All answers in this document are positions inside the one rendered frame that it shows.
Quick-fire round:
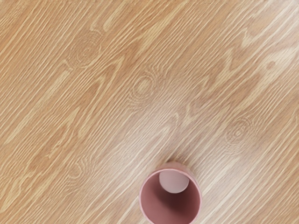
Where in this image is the pink cup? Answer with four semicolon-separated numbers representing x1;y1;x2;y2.
139;162;202;224

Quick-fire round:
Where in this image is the white ball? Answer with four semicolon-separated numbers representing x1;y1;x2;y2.
159;171;189;194

